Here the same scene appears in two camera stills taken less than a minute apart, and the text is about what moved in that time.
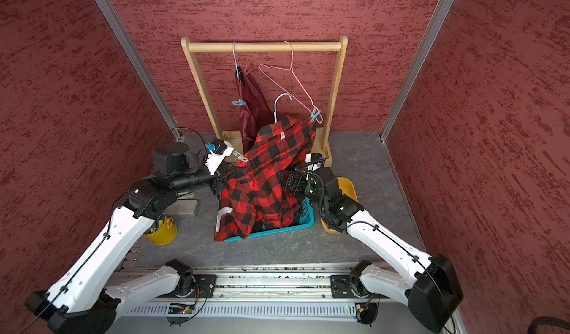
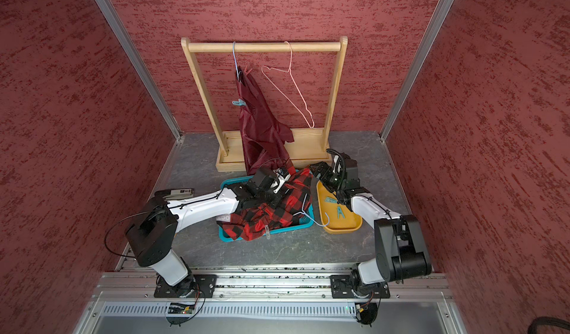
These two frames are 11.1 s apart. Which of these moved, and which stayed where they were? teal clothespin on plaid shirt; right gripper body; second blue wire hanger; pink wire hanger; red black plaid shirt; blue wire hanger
Moved: red black plaid shirt; blue wire hanger; pink wire hanger; right gripper body
Stayed: teal clothespin on plaid shirt; second blue wire hanger
